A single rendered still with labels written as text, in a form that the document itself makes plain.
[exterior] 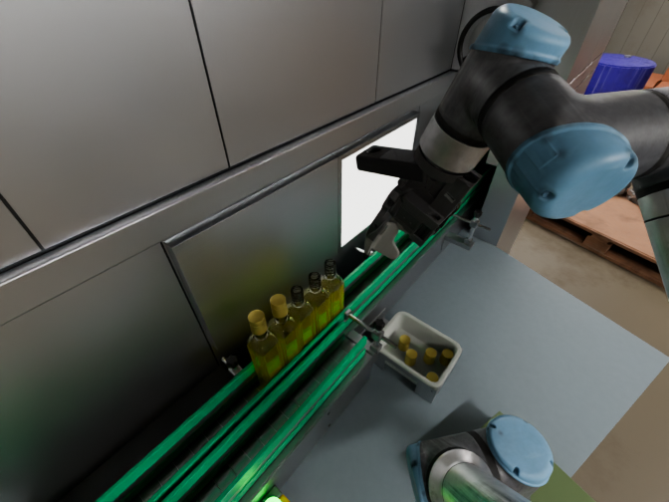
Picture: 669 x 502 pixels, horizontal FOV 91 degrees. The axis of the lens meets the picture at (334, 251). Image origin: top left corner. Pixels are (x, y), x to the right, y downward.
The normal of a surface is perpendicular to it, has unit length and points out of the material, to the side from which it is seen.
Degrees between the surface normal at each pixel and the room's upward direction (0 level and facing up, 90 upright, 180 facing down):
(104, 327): 90
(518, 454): 7
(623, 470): 0
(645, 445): 0
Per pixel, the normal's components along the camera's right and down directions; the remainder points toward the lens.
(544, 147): -0.78, -0.15
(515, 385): 0.00, -0.74
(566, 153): -0.60, -0.28
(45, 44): 0.76, 0.43
